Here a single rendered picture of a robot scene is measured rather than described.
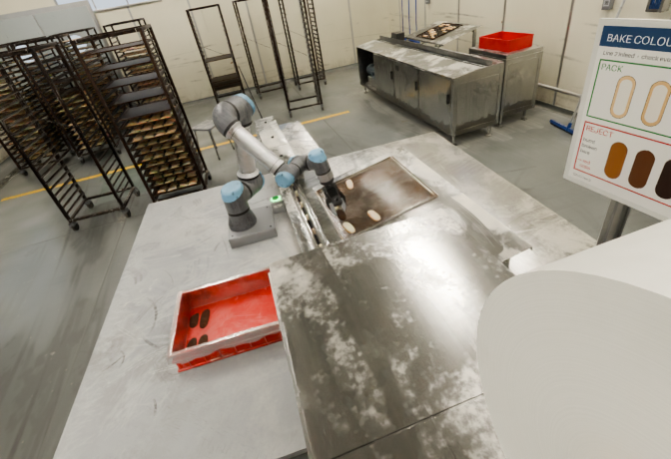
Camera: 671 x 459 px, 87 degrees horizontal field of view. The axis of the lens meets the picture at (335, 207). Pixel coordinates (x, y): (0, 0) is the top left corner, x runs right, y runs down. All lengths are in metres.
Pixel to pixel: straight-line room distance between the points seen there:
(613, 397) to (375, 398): 0.51
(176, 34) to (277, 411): 7.96
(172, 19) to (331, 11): 3.29
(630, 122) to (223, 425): 1.41
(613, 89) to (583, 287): 1.00
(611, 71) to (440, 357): 0.82
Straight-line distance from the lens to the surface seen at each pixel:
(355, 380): 0.71
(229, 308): 1.60
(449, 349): 0.74
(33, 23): 9.04
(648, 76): 1.13
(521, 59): 4.87
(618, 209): 1.27
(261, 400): 1.31
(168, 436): 1.39
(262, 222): 1.93
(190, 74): 8.70
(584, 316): 0.20
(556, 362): 0.24
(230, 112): 1.66
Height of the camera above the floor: 1.91
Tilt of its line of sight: 33 degrees down
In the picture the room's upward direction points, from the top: 10 degrees counter-clockwise
